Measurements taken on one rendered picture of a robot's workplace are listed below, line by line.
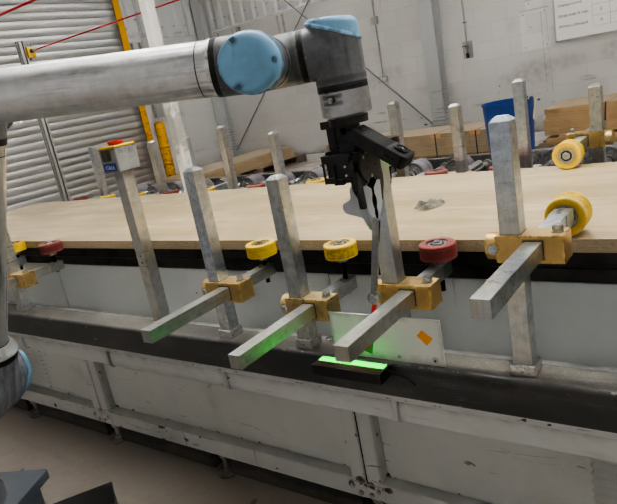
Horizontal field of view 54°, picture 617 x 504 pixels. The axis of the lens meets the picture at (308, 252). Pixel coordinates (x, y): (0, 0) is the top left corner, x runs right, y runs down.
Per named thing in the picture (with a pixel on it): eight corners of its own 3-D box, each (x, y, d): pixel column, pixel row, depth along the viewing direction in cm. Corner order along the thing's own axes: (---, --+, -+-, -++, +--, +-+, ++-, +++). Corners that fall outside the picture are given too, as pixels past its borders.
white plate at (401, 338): (445, 367, 120) (438, 321, 118) (335, 353, 136) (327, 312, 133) (446, 366, 121) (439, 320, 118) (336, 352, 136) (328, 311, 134)
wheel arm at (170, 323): (154, 347, 131) (149, 329, 130) (144, 345, 133) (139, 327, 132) (277, 276, 164) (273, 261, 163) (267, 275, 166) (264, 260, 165)
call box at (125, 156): (121, 175, 157) (113, 145, 155) (104, 177, 161) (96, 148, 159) (142, 169, 162) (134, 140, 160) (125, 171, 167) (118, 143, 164)
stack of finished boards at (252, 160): (294, 155, 1040) (293, 145, 1035) (191, 190, 860) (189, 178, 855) (261, 158, 1087) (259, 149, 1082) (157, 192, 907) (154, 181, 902)
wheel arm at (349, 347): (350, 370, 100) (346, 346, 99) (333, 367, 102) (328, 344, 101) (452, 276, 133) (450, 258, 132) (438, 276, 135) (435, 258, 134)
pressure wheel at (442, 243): (453, 298, 128) (446, 246, 125) (419, 296, 133) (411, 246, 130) (467, 284, 134) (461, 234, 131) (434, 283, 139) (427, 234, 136)
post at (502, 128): (534, 380, 111) (508, 115, 99) (514, 378, 113) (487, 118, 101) (539, 371, 114) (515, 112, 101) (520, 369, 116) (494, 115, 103)
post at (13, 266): (27, 320, 216) (-17, 187, 203) (21, 319, 218) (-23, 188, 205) (36, 316, 219) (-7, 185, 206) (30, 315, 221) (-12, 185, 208)
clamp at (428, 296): (432, 311, 118) (429, 286, 117) (372, 306, 126) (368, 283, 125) (444, 299, 122) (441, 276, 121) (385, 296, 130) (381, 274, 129)
